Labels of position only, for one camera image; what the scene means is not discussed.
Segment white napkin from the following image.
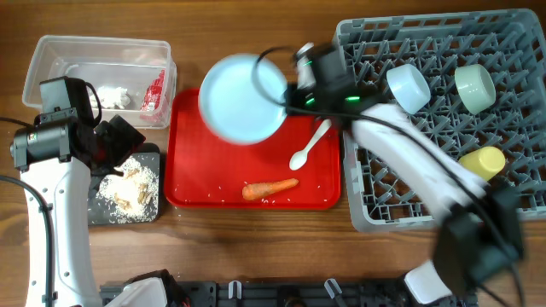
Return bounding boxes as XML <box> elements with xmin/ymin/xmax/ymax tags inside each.
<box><xmin>96</xmin><ymin>86</ymin><xmax>131</xmax><ymax>109</ymax></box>

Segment red sauce packet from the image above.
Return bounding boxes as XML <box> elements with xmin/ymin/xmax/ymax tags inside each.
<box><xmin>140</xmin><ymin>69</ymin><xmax>166</xmax><ymax>124</ymax></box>

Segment rice and food scraps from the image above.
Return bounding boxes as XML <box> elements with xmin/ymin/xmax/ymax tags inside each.
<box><xmin>90</xmin><ymin>156</ymin><xmax>155</xmax><ymax>223</ymax></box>

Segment light blue bowl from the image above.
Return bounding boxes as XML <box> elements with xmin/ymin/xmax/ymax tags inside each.
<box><xmin>386</xmin><ymin>64</ymin><xmax>431</xmax><ymax>114</ymax></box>

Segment light blue plate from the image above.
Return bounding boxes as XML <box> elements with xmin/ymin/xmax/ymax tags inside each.
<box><xmin>199</xmin><ymin>54</ymin><xmax>288</xmax><ymax>145</ymax></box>

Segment mint green bowl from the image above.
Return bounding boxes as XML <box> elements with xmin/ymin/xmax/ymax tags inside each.
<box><xmin>455</xmin><ymin>64</ymin><xmax>497</xmax><ymax>115</ymax></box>

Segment yellow plastic cup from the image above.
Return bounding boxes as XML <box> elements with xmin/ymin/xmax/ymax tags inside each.
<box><xmin>458</xmin><ymin>147</ymin><xmax>506</xmax><ymax>181</ymax></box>

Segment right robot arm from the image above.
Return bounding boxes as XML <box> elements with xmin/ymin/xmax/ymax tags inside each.
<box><xmin>286</xmin><ymin>44</ymin><xmax>524</xmax><ymax>305</ymax></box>

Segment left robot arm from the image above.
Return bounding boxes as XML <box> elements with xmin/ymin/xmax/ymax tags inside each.
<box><xmin>1</xmin><ymin>77</ymin><xmax>191</xmax><ymax>306</ymax></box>

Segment grey dishwasher rack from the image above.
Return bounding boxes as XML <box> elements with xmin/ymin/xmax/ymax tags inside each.
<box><xmin>334</xmin><ymin>9</ymin><xmax>545</xmax><ymax>220</ymax></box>

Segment black plastic tray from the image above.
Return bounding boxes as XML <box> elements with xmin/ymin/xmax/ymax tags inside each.
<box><xmin>87</xmin><ymin>142</ymin><xmax>162</xmax><ymax>226</ymax></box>

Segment clear plastic bin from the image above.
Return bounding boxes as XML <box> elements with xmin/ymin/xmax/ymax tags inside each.
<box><xmin>22</xmin><ymin>35</ymin><xmax>177</xmax><ymax>129</ymax></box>

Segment white plastic spoon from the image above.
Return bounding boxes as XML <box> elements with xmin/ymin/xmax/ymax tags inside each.
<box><xmin>288</xmin><ymin>119</ymin><xmax>333</xmax><ymax>171</ymax></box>

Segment red serving tray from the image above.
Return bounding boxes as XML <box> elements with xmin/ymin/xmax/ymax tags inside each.
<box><xmin>164</xmin><ymin>89</ymin><xmax>341</xmax><ymax>211</ymax></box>

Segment orange carrot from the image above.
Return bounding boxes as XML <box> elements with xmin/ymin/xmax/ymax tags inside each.
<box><xmin>242</xmin><ymin>178</ymin><xmax>299</xmax><ymax>200</ymax></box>

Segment right black cable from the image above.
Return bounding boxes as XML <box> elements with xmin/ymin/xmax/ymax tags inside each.
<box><xmin>250</xmin><ymin>45</ymin><xmax>528</xmax><ymax>307</ymax></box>

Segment black cable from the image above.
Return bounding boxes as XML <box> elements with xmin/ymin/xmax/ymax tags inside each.
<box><xmin>250</xmin><ymin>45</ymin><xmax>528</xmax><ymax>307</ymax></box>
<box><xmin>0</xmin><ymin>114</ymin><xmax>59</xmax><ymax>307</ymax></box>

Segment left black cable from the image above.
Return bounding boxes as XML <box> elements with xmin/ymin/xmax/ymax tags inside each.
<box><xmin>0</xmin><ymin>114</ymin><xmax>59</xmax><ymax>307</ymax></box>

